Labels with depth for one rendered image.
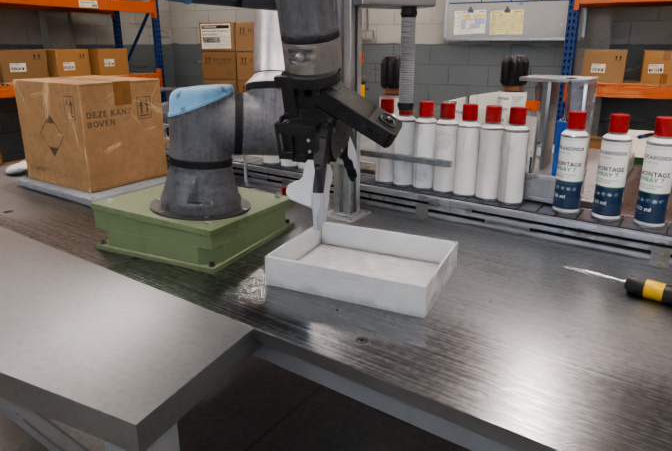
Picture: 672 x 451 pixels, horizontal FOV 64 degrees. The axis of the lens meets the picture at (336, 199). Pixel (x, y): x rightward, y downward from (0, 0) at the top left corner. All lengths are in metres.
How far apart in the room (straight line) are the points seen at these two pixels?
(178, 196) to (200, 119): 0.15
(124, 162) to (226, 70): 3.59
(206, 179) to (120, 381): 0.42
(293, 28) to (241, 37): 4.29
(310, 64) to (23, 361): 0.52
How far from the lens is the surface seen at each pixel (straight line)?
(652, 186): 1.14
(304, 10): 0.66
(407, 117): 1.27
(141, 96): 1.53
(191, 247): 0.97
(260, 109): 0.99
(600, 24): 5.49
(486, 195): 1.21
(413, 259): 0.99
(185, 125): 0.99
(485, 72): 5.68
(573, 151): 1.14
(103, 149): 1.48
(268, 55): 1.02
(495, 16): 5.54
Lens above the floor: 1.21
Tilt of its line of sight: 16 degrees down
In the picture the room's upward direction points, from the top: straight up
